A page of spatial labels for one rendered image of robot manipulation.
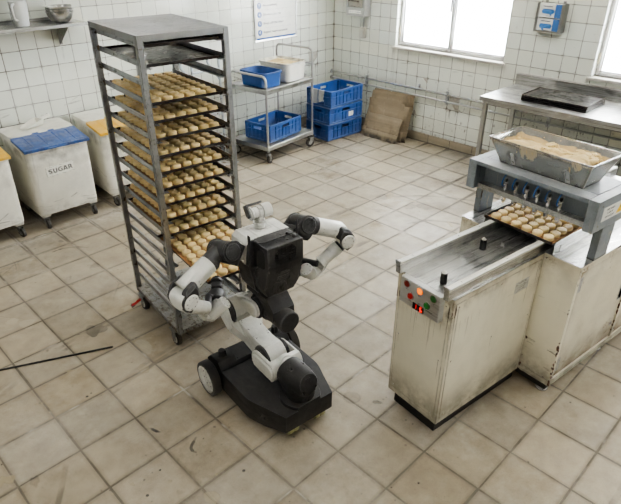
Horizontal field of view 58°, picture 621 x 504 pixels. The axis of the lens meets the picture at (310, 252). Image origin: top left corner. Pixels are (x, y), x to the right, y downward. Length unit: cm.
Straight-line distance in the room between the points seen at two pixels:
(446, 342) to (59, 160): 362
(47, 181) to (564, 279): 399
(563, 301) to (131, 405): 232
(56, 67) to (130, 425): 356
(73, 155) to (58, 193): 35
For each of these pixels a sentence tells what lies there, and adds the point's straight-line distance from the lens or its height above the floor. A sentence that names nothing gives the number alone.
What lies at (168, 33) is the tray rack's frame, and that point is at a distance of 287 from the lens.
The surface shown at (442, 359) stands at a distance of 272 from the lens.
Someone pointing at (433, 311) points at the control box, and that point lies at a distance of 258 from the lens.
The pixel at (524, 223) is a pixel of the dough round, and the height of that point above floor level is 91.
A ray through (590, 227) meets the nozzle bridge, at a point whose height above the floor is 105.
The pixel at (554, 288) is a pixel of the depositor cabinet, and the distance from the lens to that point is 307.
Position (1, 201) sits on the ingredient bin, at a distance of 509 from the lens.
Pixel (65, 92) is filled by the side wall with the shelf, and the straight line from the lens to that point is 579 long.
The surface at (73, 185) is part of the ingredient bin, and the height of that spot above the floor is 33.
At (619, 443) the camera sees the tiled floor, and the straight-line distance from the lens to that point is 334.
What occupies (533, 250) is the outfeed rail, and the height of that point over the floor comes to 88.
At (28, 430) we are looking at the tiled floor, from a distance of 335.
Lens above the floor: 222
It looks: 30 degrees down
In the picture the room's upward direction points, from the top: straight up
